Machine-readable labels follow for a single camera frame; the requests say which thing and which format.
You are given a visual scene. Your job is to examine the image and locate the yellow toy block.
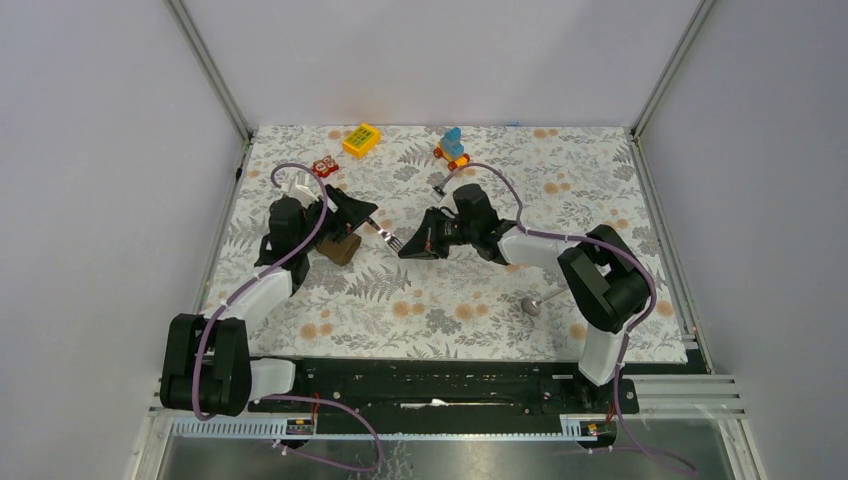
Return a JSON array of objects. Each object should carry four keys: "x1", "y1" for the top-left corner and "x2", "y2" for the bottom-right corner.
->
[{"x1": 342, "y1": 123, "x2": 381, "y2": 159}]

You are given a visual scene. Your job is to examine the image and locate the brown cloth napkin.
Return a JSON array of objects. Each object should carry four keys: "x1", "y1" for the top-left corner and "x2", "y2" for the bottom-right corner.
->
[{"x1": 315, "y1": 233, "x2": 362, "y2": 267}]

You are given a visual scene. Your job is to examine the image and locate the metal spoon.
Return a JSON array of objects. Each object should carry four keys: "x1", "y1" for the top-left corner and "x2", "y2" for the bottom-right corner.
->
[{"x1": 520, "y1": 288, "x2": 568, "y2": 317}]

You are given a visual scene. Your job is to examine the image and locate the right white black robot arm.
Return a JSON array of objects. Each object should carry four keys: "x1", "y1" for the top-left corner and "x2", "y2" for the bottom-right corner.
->
[{"x1": 398, "y1": 184, "x2": 656, "y2": 412}]

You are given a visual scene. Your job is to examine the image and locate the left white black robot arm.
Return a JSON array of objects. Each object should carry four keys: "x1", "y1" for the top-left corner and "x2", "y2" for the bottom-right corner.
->
[{"x1": 159, "y1": 185, "x2": 378, "y2": 420}]

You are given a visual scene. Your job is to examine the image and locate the floral tablecloth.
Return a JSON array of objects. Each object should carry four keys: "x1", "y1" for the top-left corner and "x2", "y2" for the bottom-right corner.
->
[{"x1": 206, "y1": 126, "x2": 686, "y2": 364}]

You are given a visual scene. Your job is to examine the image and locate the red toy block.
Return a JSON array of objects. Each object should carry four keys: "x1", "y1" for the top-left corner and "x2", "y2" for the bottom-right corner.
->
[{"x1": 311, "y1": 155, "x2": 339, "y2": 178}]

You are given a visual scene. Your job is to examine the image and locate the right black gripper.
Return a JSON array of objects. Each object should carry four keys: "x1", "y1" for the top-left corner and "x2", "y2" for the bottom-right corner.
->
[{"x1": 399, "y1": 207, "x2": 478, "y2": 261}]

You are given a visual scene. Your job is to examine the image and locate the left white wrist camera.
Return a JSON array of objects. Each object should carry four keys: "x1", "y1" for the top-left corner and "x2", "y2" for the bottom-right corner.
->
[{"x1": 284, "y1": 179, "x2": 319, "y2": 208}]

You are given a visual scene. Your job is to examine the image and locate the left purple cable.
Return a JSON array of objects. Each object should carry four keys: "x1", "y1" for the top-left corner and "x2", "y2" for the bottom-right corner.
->
[{"x1": 190, "y1": 162, "x2": 386, "y2": 473}]

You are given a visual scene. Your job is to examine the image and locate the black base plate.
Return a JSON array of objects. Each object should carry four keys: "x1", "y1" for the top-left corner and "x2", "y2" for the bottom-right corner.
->
[{"x1": 182, "y1": 356, "x2": 713, "y2": 436}]

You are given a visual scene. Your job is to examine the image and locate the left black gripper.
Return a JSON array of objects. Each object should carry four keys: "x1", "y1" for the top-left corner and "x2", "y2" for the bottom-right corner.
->
[{"x1": 296, "y1": 184, "x2": 377, "y2": 253}]

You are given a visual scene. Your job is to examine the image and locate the blue orange toy car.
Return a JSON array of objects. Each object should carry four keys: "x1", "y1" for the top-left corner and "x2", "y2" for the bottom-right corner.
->
[{"x1": 433, "y1": 127, "x2": 470, "y2": 172}]

